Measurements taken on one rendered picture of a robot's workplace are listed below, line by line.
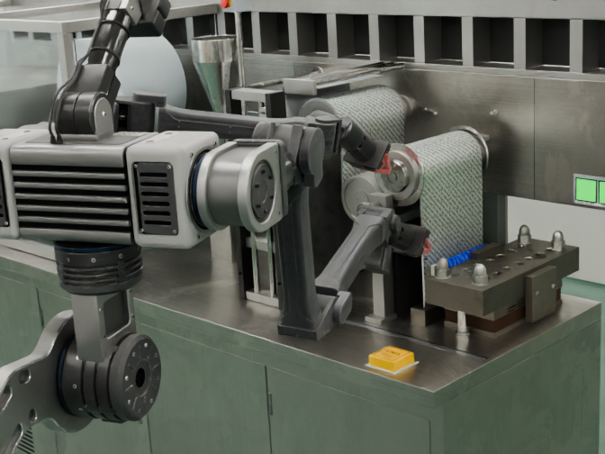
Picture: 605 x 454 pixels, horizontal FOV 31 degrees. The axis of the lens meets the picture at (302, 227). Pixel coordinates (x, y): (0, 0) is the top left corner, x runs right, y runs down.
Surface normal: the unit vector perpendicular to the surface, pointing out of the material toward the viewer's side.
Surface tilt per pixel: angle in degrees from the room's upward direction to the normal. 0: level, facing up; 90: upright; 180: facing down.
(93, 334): 90
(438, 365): 0
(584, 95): 90
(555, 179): 90
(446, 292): 90
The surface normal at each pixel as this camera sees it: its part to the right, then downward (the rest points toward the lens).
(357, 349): -0.06, -0.96
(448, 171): 0.72, 0.14
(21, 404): 0.94, 0.04
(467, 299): -0.70, 0.23
